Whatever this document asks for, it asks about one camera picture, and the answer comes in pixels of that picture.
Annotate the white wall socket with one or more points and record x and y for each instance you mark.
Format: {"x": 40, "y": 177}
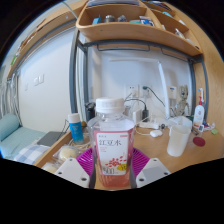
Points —
{"x": 141, "y": 91}
{"x": 131, "y": 90}

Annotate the white wall-mounted box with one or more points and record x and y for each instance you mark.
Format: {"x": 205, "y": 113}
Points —
{"x": 172, "y": 92}

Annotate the white paper box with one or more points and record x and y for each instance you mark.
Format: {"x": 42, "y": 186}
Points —
{"x": 181, "y": 120}

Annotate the blue checkered blanket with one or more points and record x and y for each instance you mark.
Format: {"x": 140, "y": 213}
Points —
{"x": 31, "y": 154}

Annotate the wooden shelf unit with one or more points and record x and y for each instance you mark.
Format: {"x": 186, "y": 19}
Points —
{"x": 133, "y": 31}

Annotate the white earbud case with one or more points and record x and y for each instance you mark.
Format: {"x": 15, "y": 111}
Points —
{"x": 156, "y": 133}

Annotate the white power strip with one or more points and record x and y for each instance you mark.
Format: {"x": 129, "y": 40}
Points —
{"x": 149, "y": 125}

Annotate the white pump bottle red nozzle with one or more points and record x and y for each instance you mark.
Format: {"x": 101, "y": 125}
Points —
{"x": 198, "y": 115}

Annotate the striped grey curtain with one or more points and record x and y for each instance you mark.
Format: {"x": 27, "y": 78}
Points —
{"x": 7, "y": 100}

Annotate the teal bed mattress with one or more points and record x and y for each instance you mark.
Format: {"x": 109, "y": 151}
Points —
{"x": 18, "y": 140}

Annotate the pink drink bottle white cap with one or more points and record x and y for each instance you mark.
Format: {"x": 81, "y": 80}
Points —
{"x": 111, "y": 146}

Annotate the blue tube white cap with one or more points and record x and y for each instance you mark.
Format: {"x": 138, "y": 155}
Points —
{"x": 76, "y": 131}

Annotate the white wall switch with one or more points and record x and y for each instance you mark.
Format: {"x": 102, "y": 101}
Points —
{"x": 38, "y": 80}

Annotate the teal pillow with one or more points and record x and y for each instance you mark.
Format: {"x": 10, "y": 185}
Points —
{"x": 8, "y": 126}

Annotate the white plastic cup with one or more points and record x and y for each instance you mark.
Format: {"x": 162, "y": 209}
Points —
{"x": 178, "y": 141}

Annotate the flat round red coaster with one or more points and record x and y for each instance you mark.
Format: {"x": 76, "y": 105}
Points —
{"x": 199, "y": 141}

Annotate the black charger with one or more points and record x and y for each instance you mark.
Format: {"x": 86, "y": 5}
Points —
{"x": 145, "y": 114}

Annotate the white charger block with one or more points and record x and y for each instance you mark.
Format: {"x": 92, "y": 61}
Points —
{"x": 137, "y": 116}

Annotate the grey tablet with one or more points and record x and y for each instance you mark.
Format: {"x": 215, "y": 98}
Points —
{"x": 50, "y": 138}

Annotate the grey metal desk frame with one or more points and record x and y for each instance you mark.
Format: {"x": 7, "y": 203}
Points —
{"x": 72, "y": 76}

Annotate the wrapped bread bun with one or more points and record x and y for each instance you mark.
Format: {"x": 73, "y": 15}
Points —
{"x": 68, "y": 153}
{"x": 50, "y": 167}

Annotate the green eraser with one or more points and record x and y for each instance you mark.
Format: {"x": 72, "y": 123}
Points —
{"x": 214, "y": 131}

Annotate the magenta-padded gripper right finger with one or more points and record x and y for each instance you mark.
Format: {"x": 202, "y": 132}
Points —
{"x": 153, "y": 171}

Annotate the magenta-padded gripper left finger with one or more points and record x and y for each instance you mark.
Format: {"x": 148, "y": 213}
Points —
{"x": 68, "y": 170}

